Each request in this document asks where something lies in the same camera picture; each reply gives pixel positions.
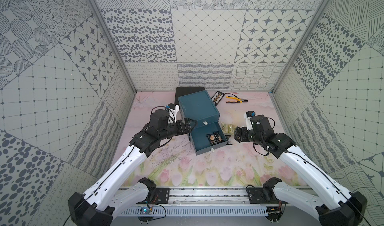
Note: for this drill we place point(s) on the black bit tray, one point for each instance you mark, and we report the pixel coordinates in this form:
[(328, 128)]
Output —
[(217, 97)]

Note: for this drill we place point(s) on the green cookie packet two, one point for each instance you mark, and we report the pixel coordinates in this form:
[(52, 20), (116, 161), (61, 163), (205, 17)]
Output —
[(231, 129)]

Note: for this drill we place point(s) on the teal drawer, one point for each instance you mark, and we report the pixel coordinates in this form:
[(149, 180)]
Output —
[(199, 139)]

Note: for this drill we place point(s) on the green cookie packet one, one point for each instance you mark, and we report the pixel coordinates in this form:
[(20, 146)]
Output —
[(225, 128)]

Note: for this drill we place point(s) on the black case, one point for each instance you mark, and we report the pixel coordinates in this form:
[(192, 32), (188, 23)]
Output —
[(185, 90)]

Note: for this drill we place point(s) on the teal drawer cabinet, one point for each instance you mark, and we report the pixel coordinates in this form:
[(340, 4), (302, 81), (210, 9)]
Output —
[(199, 106)]

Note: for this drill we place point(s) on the black cookie packet four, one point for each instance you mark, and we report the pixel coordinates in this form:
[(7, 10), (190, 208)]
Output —
[(217, 138)]

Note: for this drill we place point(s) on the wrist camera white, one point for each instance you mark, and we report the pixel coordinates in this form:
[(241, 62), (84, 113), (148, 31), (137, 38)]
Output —
[(247, 116), (173, 108)]

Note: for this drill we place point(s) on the aluminium rail frame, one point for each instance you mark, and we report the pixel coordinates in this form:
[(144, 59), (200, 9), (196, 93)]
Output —
[(210, 196)]

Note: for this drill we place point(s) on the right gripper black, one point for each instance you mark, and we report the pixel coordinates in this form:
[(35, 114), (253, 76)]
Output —
[(242, 131)]

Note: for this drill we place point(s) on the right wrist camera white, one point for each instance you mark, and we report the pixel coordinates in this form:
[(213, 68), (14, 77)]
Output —
[(247, 116)]

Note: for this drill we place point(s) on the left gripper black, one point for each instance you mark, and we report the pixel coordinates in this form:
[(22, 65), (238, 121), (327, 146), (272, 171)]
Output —
[(183, 126)]

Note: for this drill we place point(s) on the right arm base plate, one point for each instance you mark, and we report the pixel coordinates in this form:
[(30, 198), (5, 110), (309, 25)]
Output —
[(261, 196)]

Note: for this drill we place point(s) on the yellow handled pliers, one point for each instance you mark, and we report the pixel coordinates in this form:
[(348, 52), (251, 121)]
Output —
[(233, 99)]

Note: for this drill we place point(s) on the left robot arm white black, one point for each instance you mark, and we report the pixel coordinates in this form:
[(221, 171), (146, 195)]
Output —
[(160, 128)]

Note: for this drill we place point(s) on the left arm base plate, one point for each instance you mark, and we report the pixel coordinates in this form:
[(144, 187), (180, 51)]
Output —
[(158, 196)]

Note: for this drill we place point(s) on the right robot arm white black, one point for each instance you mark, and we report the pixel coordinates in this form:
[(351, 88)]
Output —
[(351, 206)]

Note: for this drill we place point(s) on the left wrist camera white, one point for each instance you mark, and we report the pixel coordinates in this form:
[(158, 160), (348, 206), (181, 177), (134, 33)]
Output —
[(173, 108)]

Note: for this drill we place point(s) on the black cookie packet three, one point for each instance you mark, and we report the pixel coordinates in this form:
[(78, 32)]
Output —
[(212, 139)]

